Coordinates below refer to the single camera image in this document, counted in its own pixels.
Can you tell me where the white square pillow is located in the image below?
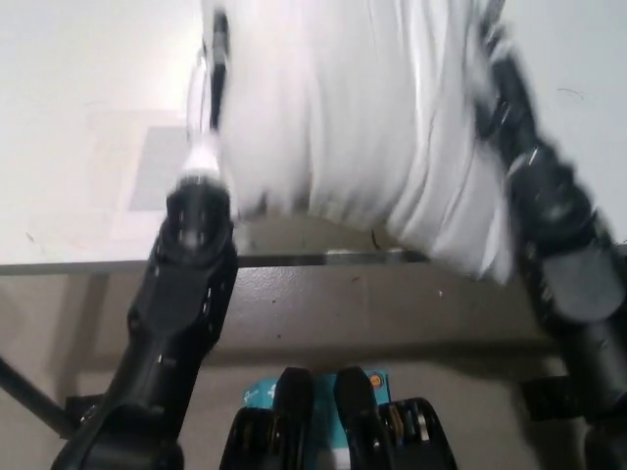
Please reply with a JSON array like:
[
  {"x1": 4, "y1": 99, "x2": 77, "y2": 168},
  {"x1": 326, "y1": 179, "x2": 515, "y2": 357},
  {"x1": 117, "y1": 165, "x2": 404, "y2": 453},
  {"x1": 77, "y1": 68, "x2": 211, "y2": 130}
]
[{"x1": 188, "y1": 0, "x2": 521, "y2": 286}]

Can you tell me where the black slanted table leg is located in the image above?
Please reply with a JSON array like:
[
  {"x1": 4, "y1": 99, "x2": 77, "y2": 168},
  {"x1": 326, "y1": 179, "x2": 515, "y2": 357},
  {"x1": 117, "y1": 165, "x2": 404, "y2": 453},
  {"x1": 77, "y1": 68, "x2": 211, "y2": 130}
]
[{"x1": 0, "y1": 352, "x2": 72, "y2": 440}]

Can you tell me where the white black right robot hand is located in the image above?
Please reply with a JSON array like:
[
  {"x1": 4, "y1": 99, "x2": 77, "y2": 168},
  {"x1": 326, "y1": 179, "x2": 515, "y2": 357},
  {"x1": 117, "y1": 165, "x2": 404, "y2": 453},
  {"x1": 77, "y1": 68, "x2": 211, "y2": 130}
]
[{"x1": 471, "y1": 18, "x2": 546, "y2": 168}]

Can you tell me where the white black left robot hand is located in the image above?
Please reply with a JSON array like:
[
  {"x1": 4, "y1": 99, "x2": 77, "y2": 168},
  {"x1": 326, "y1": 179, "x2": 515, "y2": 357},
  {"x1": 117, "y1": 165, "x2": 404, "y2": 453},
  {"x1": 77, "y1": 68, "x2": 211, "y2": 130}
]
[{"x1": 182, "y1": 5, "x2": 232, "y2": 180}]

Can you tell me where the teal box on robot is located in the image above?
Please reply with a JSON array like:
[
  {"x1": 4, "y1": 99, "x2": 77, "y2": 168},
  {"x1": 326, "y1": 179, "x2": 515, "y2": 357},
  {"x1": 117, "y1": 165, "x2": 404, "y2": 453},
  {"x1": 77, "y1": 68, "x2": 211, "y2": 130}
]
[{"x1": 242, "y1": 372, "x2": 392, "y2": 470}]

